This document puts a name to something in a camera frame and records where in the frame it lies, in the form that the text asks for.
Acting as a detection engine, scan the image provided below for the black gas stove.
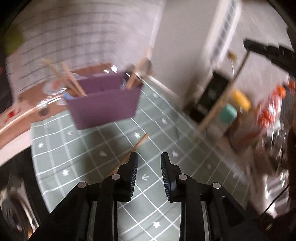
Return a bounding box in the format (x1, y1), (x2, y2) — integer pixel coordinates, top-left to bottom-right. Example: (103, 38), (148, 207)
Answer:
(1, 148), (49, 240)

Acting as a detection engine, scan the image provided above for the soy sauce bottle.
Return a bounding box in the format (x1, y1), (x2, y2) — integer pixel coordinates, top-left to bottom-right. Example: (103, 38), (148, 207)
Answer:
(184, 52), (236, 123)

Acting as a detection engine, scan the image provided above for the black spoon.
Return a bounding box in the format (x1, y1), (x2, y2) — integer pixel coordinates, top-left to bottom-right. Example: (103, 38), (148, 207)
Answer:
(129, 57), (153, 80)

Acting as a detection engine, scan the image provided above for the green checkered table mat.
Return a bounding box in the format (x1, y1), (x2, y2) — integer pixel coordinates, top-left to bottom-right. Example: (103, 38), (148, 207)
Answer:
(31, 85), (247, 240)

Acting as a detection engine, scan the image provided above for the wooden chopstick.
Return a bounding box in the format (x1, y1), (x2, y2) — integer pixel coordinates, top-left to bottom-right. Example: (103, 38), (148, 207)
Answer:
(109, 133), (148, 175)
(62, 62), (87, 96)
(197, 50), (250, 132)
(40, 58), (80, 96)

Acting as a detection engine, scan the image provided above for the brown wooden spoon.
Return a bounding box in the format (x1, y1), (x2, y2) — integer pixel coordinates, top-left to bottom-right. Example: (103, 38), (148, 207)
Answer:
(125, 46), (153, 90)

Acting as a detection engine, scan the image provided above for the blue plastic spoon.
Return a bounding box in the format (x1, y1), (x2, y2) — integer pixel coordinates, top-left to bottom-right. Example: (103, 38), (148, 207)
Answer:
(63, 91), (75, 100)

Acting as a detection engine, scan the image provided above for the white ventilation grille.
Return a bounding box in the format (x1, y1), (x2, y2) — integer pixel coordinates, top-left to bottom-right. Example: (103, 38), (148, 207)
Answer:
(210, 1), (242, 64)

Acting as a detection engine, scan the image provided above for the purple utensil holder box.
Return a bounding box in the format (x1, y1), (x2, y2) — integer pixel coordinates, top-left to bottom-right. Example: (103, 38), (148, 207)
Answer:
(64, 73), (143, 130)

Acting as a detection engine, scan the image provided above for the teal cap salt shaker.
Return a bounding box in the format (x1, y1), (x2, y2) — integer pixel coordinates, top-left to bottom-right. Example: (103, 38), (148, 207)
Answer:
(206, 103), (237, 140)

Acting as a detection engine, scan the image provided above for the orange cap chili bottle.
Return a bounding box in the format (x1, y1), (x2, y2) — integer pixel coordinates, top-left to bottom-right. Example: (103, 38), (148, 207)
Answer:
(238, 79), (296, 149)

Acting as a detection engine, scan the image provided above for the yellow lid spice jar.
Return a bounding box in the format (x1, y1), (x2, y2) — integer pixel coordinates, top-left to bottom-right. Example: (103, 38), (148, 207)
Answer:
(227, 89), (252, 152)

